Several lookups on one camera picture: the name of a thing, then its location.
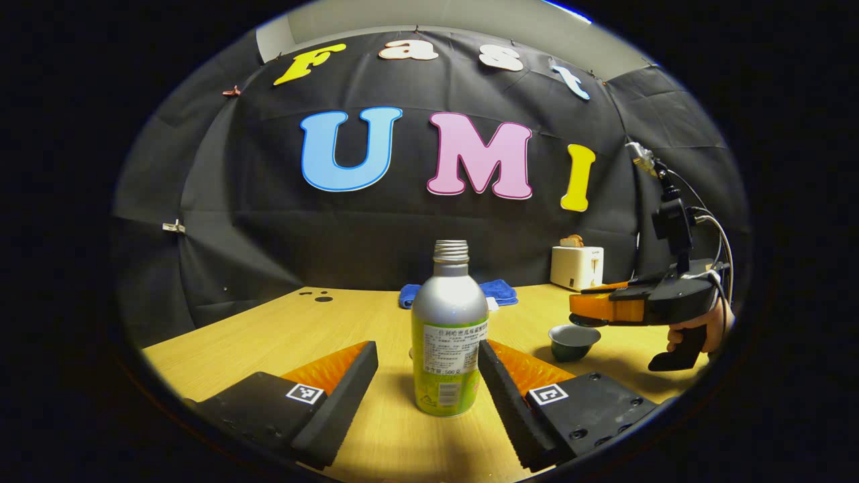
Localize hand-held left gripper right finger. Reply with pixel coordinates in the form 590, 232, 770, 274
478, 339, 662, 472

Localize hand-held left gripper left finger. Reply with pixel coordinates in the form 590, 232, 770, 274
185, 341, 378, 470

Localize teal white teacup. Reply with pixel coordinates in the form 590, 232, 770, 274
549, 325, 601, 363

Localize silver green water bottle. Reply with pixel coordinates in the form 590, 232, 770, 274
411, 239, 489, 418

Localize white toaster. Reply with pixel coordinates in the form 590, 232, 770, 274
550, 246, 605, 291

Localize folded blue towel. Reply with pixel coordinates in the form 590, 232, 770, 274
399, 279, 519, 310

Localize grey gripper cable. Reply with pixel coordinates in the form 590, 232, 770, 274
693, 213, 735, 303

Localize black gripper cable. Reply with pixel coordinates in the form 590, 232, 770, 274
668, 169, 724, 264

